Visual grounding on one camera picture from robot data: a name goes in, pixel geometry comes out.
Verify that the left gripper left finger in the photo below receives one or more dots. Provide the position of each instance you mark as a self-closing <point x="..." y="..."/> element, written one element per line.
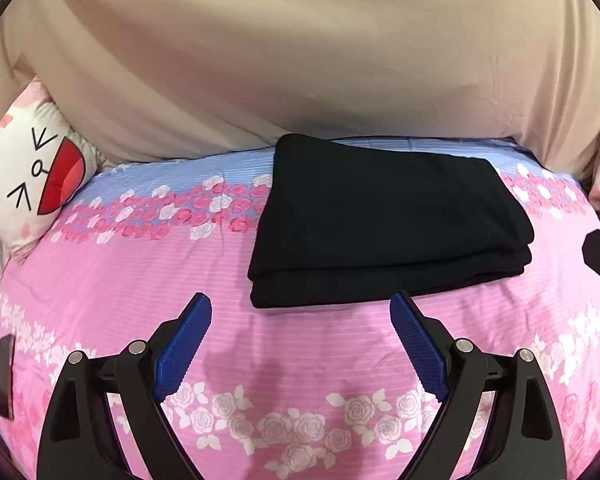
<point x="78" y="438"/>

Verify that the black pants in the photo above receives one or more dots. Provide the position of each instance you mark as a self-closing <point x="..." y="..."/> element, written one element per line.
<point x="344" y="224"/>

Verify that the black phone on bed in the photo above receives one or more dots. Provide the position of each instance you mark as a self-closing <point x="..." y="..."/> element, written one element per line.
<point x="7" y="354"/>

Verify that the beige headboard cover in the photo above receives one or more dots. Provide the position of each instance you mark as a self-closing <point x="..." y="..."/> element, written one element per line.
<point x="150" y="79"/>

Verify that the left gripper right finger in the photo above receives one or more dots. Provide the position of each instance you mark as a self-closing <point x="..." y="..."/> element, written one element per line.
<point x="522" y="439"/>

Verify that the white cartoon face pillow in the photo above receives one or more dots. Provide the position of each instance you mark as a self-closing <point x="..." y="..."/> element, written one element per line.
<point x="43" y="163"/>

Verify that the pink floral bed sheet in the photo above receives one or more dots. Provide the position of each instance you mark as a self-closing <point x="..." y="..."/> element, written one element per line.
<point x="314" y="393"/>

